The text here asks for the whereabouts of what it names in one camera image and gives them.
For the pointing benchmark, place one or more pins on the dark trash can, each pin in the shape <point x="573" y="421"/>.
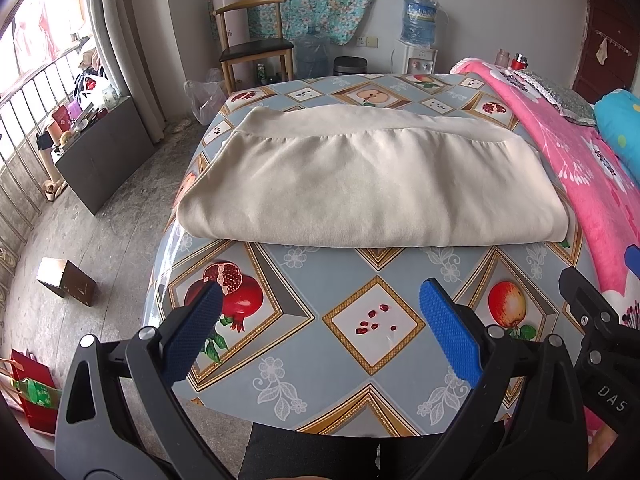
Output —
<point x="350" y="66"/>

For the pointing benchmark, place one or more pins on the green can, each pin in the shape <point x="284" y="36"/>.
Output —
<point x="260" y="75"/>

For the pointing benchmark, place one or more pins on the small red container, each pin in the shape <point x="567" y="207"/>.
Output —
<point x="518" y="63"/>

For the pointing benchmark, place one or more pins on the silver lace cushion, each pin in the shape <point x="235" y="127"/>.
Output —
<point x="565" y="97"/>

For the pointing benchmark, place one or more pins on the empty blue water bottle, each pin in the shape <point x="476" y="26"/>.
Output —
<point x="312" y="57"/>

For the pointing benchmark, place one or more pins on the fruit print tablecloth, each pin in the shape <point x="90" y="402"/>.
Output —
<point x="310" y="280"/>

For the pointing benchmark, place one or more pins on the full blue water bottle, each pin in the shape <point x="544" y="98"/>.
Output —
<point x="419" y="20"/>

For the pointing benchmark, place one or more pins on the dark cabinet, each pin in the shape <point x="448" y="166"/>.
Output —
<point x="105" y="160"/>

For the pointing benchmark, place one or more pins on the glass jar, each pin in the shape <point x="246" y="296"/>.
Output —
<point x="502" y="59"/>

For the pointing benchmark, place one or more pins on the pink floral blanket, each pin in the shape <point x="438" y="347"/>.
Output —
<point x="575" y="160"/>

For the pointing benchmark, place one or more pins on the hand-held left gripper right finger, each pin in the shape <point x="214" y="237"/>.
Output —
<point x="450" y="335"/>

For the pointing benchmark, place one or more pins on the blue dotted pillow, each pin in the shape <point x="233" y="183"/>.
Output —
<point x="620" y="125"/>

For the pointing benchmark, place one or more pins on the brown wooden box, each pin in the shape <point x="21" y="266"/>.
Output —
<point x="75" y="285"/>

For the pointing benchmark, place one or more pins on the red box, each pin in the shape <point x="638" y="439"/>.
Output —
<point x="62" y="120"/>

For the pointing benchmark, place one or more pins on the brown door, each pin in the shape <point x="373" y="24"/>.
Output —
<point x="615" y="20"/>

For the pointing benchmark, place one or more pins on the clear plastic bag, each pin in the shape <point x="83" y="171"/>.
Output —
<point x="205" y="100"/>

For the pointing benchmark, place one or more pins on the wall socket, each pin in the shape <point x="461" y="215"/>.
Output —
<point x="367" y="41"/>

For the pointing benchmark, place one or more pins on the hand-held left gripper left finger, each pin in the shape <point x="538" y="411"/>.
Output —
<point x="195" y="330"/>

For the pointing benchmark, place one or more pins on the white plastic bag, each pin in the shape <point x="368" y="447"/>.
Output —
<point x="95" y="92"/>

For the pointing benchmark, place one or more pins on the beige hanging rag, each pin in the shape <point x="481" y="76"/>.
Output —
<point x="602" y="52"/>

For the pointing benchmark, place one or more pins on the wooden chair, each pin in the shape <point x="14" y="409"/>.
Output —
<point x="255" y="50"/>

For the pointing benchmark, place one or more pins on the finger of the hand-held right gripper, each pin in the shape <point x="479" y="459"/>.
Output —
<point x="580" y="295"/>
<point x="634" y="260"/>

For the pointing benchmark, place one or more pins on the white water dispenser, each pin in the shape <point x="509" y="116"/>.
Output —
<point x="417" y="60"/>

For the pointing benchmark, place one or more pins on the grey curtain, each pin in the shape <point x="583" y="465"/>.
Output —
<point x="125" y="35"/>

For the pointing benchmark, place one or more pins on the red paper bag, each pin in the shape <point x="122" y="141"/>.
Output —
<point x="35" y="410"/>

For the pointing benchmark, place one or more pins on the beige zip jacket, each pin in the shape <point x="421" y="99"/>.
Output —
<point x="370" y="185"/>

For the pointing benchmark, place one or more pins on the green bottle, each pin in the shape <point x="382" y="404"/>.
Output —
<point x="37" y="391"/>

